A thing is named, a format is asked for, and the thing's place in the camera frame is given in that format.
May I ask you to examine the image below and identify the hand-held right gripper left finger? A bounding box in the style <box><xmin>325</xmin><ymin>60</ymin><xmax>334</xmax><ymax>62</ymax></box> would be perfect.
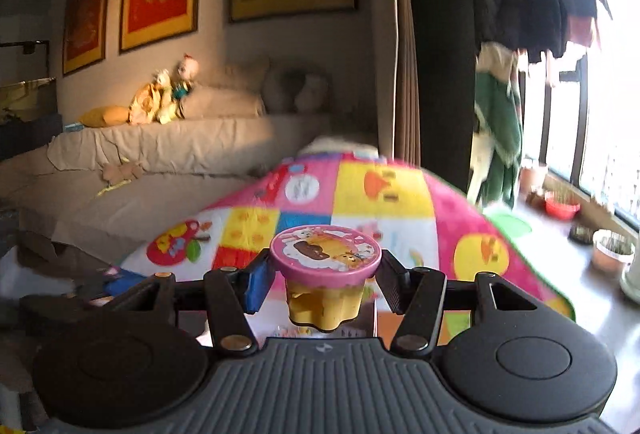
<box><xmin>105</xmin><ymin>248</ymin><xmax>275</xmax><ymax>357</ymax></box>

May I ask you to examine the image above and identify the beige curtain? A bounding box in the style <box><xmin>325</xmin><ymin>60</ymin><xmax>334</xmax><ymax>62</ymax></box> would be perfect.
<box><xmin>390</xmin><ymin>0</ymin><xmax>424</xmax><ymax>165</ymax></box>

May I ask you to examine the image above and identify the small beige plush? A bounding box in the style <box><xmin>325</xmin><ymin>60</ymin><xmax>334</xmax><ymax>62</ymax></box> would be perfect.
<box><xmin>100</xmin><ymin>162</ymin><xmax>144</xmax><ymax>183</ymax></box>

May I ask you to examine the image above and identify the window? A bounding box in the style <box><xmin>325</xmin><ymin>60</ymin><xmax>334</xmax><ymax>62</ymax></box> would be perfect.
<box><xmin>517</xmin><ymin>0</ymin><xmax>640</xmax><ymax>235</ymax></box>

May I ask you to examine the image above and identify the yellow pudding cup pink lid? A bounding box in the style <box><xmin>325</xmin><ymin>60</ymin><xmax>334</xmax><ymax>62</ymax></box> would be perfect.
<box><xmin>270</xmin><ymin>225</ymin><xmax>382</xmax><ymax>333</ymax></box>

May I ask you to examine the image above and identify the dark hanging jacket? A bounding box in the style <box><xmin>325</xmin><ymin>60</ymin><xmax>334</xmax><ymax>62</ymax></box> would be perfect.
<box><xmin>470</xmin><ymin>0</ymin><xmax>613</xmax><ymax>64</ymax></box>

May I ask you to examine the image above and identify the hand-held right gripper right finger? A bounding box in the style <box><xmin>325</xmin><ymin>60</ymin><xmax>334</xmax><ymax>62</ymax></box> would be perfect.
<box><xmin>375</xmin><ymin>249</ymin><xmax>543</xmax><ymax>357</ymax></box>

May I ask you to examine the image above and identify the yellow pillow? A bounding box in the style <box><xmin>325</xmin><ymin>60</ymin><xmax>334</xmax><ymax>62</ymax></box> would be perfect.
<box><xmin>80</xmin><ymin>106</ymin><xmax>132</xmax><ymax>129</ymax></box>

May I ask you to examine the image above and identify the red bowl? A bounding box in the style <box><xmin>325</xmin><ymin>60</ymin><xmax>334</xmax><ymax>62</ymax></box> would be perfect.
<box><xmin>544</xmin><ymin>191</ymin><xmax>581</xmax><ymax>221</ymax></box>

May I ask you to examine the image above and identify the beige covered sofa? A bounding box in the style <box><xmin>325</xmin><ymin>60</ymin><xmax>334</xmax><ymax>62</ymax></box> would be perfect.
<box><xmin>0</xmin><ymin>84</ymin><xmax>381</xmax><ymax>265</ymax></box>

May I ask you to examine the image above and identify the yellow tiger plush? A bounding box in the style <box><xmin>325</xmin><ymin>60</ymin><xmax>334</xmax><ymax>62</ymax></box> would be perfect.
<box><xmin>129</xmin><ymin>81</ymin><xmax>174</xmax><ymax>125</ymax></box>

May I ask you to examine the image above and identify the white plant pot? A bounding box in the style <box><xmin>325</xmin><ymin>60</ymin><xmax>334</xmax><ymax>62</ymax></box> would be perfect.
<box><xmin>592</xmin><ymin>229</ymin><xmax>636</xmax><ymax>275</ymax></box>

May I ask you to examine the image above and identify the big-headed doll green shirt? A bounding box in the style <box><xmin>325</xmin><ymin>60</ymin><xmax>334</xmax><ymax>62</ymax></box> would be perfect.
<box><xmin>171</xmin><ymin>54</ymin><xmax>202</xmax><ymax>103</ymax></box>

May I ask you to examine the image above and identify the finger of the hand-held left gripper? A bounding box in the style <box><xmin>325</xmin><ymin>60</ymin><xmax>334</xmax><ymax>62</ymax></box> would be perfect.
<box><xmin>102</xmin><ymin>273</ymin><xmax>134</xmax><ymax>295</ymax></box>

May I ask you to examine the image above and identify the dark cabinet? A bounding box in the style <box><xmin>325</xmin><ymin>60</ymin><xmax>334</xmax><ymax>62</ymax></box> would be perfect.
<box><xmin>0</xmin><ymin>41</ymin><xmax>64</xmax><ymax>161</ymax></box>

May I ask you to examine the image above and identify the colourful printed play mat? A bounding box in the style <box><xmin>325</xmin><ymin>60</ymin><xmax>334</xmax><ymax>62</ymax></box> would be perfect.
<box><xmin>120</xmin><ymin>153</ymin><xmax>576</xmax><ymax>340</ymax></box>

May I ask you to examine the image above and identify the white bear plush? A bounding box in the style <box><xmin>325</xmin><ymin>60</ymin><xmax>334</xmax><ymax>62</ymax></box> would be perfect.
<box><xmin>295</xmin><ymin>72</ymin><xmax>332</xmax><ymax>113</ymax></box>

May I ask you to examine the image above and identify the brown plant pot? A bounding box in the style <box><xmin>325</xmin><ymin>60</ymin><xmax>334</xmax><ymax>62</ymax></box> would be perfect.
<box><xmin>520</xmin><ymin>164</ymin><xmax>549</xmax><ymax>195</ymax></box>

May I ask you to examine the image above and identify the dark red framed picture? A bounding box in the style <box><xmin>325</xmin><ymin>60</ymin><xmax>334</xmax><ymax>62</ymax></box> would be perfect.
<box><xmin>62</xmin><ymin>0</ymin><xmax>117</xmax><ymax>76</ymax></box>

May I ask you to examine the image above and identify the beige pillow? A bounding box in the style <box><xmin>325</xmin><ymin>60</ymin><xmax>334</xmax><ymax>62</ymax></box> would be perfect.
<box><xmin>182</xmin><ymin>58</ymin><xmax>271</xmax><ymax>119</ymax></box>

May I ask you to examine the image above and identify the pink hanging garment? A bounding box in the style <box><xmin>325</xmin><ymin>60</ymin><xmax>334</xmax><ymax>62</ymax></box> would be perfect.
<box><xmin>565</xmin><ymin>14</ymin><xmax>604</xmax><ymax>52</ymax></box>

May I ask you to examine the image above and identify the white container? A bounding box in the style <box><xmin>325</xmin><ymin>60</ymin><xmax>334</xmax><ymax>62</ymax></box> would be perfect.
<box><xmin>620</xmin><ymin>239</ymin><xmax>640</xmax><ymax>305</ymax></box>

